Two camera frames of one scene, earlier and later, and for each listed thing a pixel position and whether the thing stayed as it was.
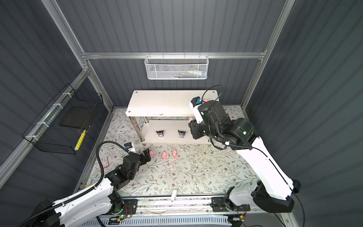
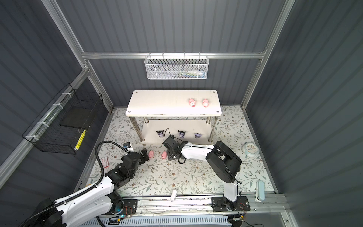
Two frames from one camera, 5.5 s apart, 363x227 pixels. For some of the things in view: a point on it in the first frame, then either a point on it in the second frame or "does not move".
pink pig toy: x=164 y=154 does not move
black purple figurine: x=181 y=134 does not move
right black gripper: x=192 y=125 -> x=169 y=155
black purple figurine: x=160 y=133 does not move
